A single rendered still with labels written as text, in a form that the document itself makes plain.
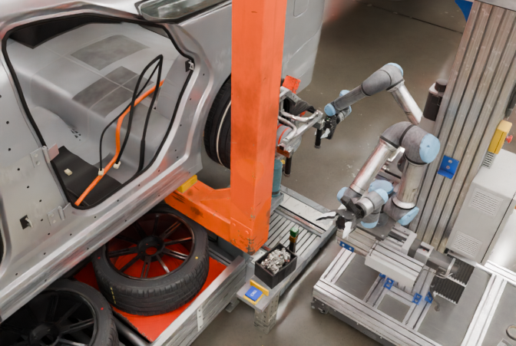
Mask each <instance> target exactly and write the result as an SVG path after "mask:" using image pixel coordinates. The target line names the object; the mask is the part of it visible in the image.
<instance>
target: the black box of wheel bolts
mask: <svg viewBox="0 0 516 346"><path fill-rule="evenodd" d="M297 258H298V256H297V255H295V254H294V253H293V252H291V251H290V250H289V249H288V248H287V247H285V246H284V245H283V244H281V243H280V242H279V243H278V244H277V245H275V246H274V247H272V248H271V249H270V250H269V251H268V252H266V253H265V254H264V255H262V256H261V257H260V258H258V259H257V260H256V261H255V269H254V275H255V276H256V277H257V278H259V279H260V280H261V281H262V282H264V283H265V284H266V285H267V286H268V287H270V288H271V289H273V288H274V287H275V286H277V285H278V284H279V283H280V282H281V281H282V280H284V279H285V278H286V277H287V276H288V275H290V274H291V273H292V272H293V271H295V270H296V263H297Z"/></svg>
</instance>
